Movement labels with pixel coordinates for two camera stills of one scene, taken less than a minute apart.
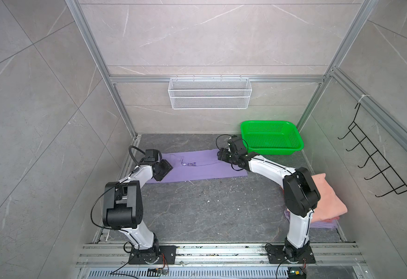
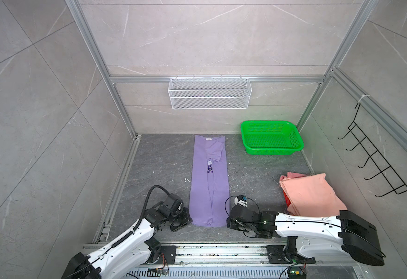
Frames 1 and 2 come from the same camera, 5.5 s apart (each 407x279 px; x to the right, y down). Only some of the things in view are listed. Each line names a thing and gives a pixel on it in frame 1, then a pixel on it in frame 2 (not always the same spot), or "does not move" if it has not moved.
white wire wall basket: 209,93 does not move
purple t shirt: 197,165 to 209,204
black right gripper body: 228,156 to 233,224
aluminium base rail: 117,255 does not move
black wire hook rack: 397,183 does not move
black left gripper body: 164,167 to 180,220
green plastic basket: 271,138 does not move
